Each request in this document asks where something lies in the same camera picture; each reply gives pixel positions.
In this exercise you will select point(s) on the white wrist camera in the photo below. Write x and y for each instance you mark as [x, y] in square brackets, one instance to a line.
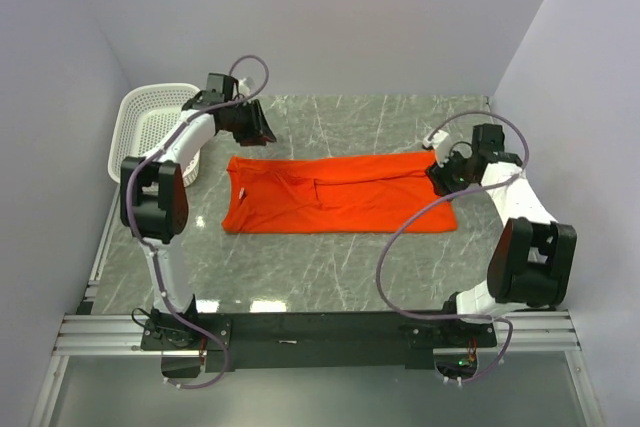
[439, 142]
[245, 87]

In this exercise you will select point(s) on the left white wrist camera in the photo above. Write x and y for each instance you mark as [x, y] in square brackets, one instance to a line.
[245, 87]

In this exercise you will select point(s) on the white perforated plastic basket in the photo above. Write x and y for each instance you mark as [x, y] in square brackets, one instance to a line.
[146, 115]

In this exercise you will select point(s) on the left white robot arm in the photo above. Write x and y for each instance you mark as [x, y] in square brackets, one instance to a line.
[154, 204]

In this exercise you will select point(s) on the orange t shirt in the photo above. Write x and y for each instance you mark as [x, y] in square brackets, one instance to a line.
[354, 194]

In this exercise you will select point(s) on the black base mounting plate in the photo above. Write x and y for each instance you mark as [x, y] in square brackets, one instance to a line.
[307, 340]

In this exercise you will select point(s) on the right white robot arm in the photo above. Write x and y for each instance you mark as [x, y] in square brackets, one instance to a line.
[531, 263]

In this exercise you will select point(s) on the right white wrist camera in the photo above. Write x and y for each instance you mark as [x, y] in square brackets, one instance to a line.
[439, 142]

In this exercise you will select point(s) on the aluminium frame rail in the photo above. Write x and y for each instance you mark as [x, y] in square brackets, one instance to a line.
[99, 376]

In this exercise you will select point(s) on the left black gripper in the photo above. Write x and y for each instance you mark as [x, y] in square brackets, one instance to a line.
[253, 136]

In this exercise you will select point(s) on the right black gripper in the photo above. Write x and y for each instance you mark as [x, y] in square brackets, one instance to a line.
[437, 173]

